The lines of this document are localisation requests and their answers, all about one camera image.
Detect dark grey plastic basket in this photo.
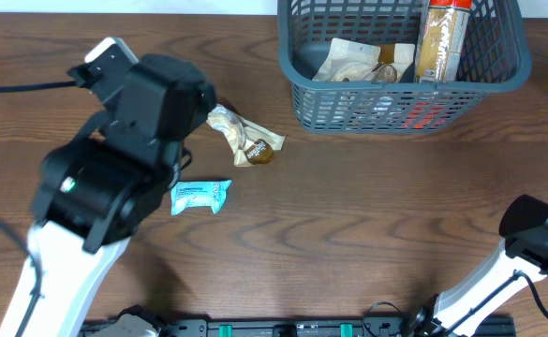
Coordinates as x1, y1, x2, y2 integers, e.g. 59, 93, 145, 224
277, 0, 531, 134

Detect beige cookie bag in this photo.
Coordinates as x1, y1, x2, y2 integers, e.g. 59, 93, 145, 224
313, 38, 381, 82
371, 43, 416, 83
207, 104, 286, 167

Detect light blue snack packet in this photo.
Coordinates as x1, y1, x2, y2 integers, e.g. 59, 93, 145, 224
170, 180, 231, 215

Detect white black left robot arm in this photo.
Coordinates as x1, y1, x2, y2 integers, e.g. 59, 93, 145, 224
0, 53, 216, 336

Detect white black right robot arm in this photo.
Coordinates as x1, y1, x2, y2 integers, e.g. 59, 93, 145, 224
401, 195, 548, 336

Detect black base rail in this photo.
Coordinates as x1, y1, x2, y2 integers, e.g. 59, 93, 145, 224
79, 301, 518, 337

